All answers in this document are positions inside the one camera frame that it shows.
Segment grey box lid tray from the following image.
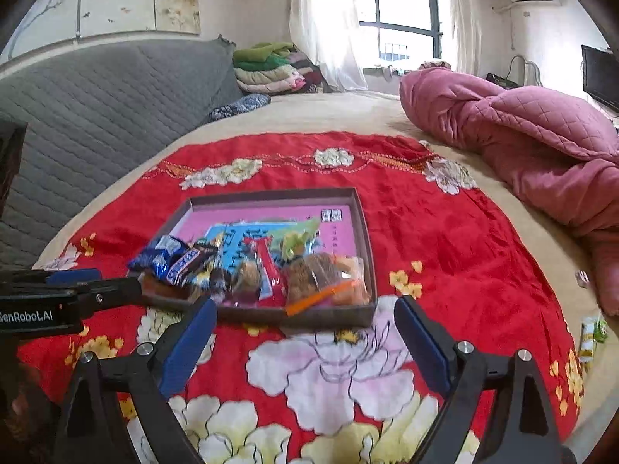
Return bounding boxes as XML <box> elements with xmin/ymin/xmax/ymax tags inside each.
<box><xmin>154</xmin><ymin>188</ymin><xmax>378</xmax><ymax>329</ymax></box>

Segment dark blue patterned cloth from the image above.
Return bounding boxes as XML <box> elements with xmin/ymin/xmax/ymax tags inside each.
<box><xmin>207</xmin><ymin>93</ymin><xmax>271</xmax><ymax>123</ymax></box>

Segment green pastry snack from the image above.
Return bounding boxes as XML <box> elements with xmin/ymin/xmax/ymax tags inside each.
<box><xmin>267</xmin><ymin>217</ymin><xmax>320</xmax><ymax>263</ymax></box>

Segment black television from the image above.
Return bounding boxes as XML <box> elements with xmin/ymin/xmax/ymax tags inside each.
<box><xmin>581</xmin><ymin>45</ymin><xmax>619</xmax><ymax>112</ymax></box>

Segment white sheer curtain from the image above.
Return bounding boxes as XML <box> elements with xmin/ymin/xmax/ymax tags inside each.
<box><xmin>289</xmin><ymin>0</ymin><xmax>367</xmax><ymax>91</ymax></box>

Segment small crumpled wrapper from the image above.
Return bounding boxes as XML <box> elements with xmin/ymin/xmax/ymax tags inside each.
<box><xmin>575</xmin><ymin>270</ymin><xmax>591</xmax><ymax>288</ymax></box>

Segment floral wall painting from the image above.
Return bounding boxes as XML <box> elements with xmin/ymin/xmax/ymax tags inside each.
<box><xmin>1</xmin><ymin>0</ymin><xmax>200</xmax><ymax>63</ymax></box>

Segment black framed window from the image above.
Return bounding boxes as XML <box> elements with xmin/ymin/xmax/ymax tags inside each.
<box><xmin>356</xmin><ymin>0</ymin><xmax>442</xmax><ymax>69</ymax></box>

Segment small brown cake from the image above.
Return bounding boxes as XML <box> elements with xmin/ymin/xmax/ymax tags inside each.
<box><xmin>231</xmin><ymin>259</ymin><xmax>262</xmax><ymax>302</ymax></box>

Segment pink quilted blanket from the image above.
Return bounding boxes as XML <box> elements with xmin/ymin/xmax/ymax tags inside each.
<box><xmin>400</xmin><ymin>66</ymin><xmax>618</xmax><ymax>315</ymax></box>

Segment red candy bar wrapper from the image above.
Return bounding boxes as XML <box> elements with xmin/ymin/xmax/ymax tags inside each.
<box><xmin>243</xmin><ymin>237</ymin><xmax>286</xmax><ymax>308</ymax></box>

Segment red floral cloth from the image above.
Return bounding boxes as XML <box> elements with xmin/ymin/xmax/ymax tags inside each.
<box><xmin>9</xmin><ymin>132</ymin><xmax>583</xmax><ymax>463</ymax></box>

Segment stack of folded blankets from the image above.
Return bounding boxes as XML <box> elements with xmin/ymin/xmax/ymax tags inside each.
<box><xmin>232</xmin><ymin>42</ymin><xmax>332</xmax><ymax>96</ymax></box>

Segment peach pastry snack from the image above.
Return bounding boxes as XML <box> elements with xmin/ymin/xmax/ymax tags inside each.
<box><xmin>332</xmin><ymin>256</ymin><xmax>371</xmax><ymax>306</ymax></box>

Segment yellow cake snack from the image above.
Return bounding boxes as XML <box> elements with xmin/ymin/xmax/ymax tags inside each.
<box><xmin>188</xmin><ymin>232</ymin><xmax>224</xmax><ymax>300</ymax></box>

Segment small yellow green packets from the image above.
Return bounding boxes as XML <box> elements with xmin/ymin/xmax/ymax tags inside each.
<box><xmin>577</xmin><ymin>312</ymin><xmax>607</xmax><ymax>365</ymax></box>

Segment blue cookie packet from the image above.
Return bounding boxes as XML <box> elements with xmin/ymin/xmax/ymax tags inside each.
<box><xmin>128</xmin><ymin>235</ymin><xmax>190</xmax><ymax>282</ymax></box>

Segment brown cake clear pack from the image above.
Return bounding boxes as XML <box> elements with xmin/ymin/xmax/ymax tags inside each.
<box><xmin>283</xmin><ymin>252</ymin><xmax>351</xmax><ymax>316</ymax></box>

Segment rice cracker snack pack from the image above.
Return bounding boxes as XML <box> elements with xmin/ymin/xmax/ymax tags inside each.
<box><xmin>137</xmin><ymin>273</ymin><xmax>195</xmax><ymax>303</ymax></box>

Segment dark chocolate bar wrapper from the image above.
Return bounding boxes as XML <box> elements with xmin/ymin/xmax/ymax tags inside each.
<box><xmin>164</xmin><ymin>243</ymin><xmax>218</xmax><ymax>287</ymax></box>

